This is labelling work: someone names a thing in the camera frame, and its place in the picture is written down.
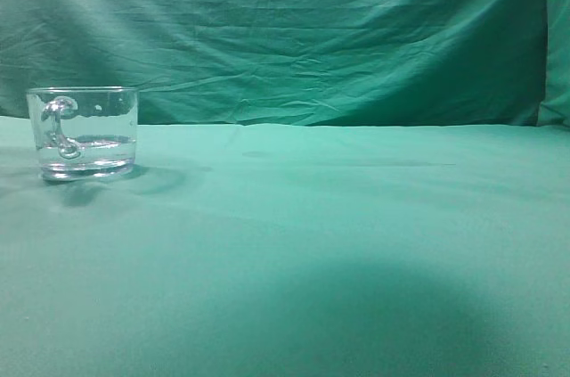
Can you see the green table cloth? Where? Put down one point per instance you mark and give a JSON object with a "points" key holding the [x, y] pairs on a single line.
{"points": [[292, 251]]}

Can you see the green backdrop cloth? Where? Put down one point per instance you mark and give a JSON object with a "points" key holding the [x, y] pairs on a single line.
{"points": [[299, 62]]}

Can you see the clear glass mug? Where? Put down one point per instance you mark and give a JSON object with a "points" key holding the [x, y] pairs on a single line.
{"points": [[84, 132]]}

